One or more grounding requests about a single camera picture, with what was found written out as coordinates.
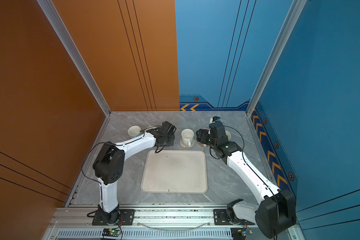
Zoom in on right green circuit board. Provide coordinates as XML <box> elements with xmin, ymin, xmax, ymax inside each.
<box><xmin>231</xmin><ymin>228</ymin><xmax>253</xmax><ymax>240</ymax></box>

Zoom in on lavender mug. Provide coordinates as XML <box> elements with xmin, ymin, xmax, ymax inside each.
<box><xmin>226</xmin><ymin>131</ymin><xmax>232</xmax><ymax>141</ymax></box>

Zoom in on aluminium front rail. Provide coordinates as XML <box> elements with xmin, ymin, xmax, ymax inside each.
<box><xmin>47</xmin><ymin>203</ymin><xmax>301</xmax><ymax>229</ymax></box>

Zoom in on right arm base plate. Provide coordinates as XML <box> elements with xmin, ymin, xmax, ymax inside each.
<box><xmin>213</xmin><ymin>209</ymin><xmax>256</xmax><ymax>226</ymax></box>

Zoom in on left green circuit board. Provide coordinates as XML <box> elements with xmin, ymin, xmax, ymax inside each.
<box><xmin>102</xmin><ymin>228</ymin><xmax>123</xmax><ymax>240</ymax></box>

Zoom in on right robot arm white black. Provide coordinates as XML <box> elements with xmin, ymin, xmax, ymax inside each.
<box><xmin>197</xmin><ymin>116</ymin><xmax>297</xmax><ymax>240</ymax></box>

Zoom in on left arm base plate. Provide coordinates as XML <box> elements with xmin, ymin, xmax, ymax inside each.
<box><xmin>92</xmin><ymin>209</ymin><xmax>135</xmax><ymax>227</ymax></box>

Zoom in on green circuit board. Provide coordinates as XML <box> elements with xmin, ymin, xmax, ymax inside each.
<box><xmin>231</xmin><ymin>228</ymin><xmax>253</xmax><ymax>240</ymax></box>
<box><xmin>102</xmin><ymin>228</ymin><xmax>123</xmax><ymax>240</ymax></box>

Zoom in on cream serving tray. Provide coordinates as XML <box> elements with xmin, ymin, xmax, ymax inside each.
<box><xmin>141</xmin><ymin>150</ymin><xmax>208</xmax><ymax>194</ymax></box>

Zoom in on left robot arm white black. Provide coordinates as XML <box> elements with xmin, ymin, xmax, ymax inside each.
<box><xmin>93</xmin><ymin>121</ymin><xmax>177</xmax><ymax>225</ymax></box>

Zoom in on white woven rope coaster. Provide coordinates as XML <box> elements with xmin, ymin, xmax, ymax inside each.
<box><xmin>180</xmin><ymin>139</ymin><xmax>195</xmax><ymax>149</ymax></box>

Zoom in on light blue mug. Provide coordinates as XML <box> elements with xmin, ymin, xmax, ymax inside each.
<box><xmin>128</xmin><ymin>126</ymin><xmax>143</xmax><ymax>139</ymax></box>

